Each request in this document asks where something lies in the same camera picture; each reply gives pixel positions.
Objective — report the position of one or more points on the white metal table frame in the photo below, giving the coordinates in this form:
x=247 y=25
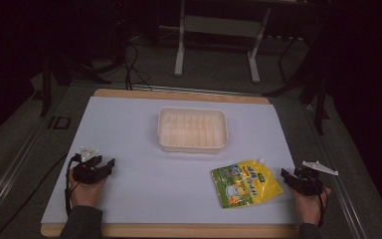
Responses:
x=219 y=26

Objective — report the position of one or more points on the black metal stand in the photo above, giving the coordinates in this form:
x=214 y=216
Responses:
x=316 y=89

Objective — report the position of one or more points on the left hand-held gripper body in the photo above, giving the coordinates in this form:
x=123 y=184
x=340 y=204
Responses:
x=87 y=173

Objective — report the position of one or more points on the white table mat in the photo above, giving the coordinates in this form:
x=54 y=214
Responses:
x=146 y=186

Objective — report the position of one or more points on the person's right hand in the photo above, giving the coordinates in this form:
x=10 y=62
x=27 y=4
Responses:
x=307 y=207

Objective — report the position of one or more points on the white plastic basket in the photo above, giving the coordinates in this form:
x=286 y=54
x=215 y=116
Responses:
x=192 y=131

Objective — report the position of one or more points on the person's left hand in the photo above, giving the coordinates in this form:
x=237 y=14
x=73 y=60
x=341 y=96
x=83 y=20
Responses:
x=87 y=194

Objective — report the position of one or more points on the yellow green spouted pouch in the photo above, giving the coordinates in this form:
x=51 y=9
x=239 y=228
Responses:
x=245 y=184

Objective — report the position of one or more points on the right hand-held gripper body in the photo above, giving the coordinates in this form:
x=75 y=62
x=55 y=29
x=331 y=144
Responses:
x=308 y=184

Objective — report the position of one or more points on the metal floor rail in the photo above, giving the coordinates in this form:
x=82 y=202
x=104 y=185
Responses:
x=341 y=186
x=16 y=166

